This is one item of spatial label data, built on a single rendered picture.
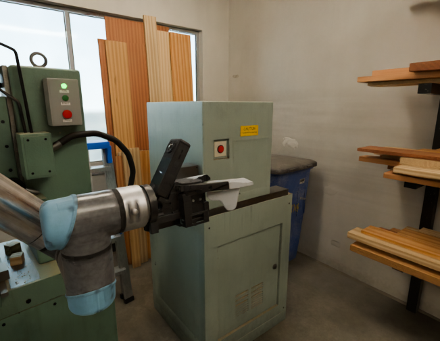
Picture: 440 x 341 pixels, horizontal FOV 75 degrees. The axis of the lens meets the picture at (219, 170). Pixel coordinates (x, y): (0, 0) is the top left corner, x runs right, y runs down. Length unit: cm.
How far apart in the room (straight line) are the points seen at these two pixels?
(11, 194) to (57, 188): 67
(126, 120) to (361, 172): 196
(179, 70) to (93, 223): 254
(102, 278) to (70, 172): 78
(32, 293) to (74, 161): 48
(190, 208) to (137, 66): 232
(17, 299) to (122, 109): 178
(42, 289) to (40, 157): 46
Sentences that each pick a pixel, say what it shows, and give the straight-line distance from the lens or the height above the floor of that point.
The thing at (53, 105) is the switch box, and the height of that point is 139.
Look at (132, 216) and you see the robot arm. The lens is 49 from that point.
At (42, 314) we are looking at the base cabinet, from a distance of 130.
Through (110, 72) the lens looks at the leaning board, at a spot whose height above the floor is 166.
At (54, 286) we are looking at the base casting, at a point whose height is 76.
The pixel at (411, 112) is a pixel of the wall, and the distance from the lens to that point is 229.
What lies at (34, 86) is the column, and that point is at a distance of 121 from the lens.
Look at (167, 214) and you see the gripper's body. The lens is 54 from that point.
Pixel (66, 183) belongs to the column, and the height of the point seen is 110.
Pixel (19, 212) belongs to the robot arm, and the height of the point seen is 122.
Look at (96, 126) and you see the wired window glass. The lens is 281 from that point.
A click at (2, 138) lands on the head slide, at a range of 123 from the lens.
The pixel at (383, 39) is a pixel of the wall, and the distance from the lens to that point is 241.
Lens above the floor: 139
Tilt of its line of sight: 13 degrees down
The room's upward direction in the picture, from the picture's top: straight up
